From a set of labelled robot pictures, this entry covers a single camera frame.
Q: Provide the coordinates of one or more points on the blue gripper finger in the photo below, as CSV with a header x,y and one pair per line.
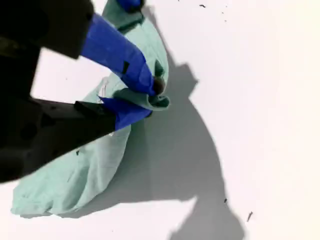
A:
x,y
130,3
87,125
112,50

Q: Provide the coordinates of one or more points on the pale green T-shirt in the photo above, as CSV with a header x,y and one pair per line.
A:
x,y
75,180

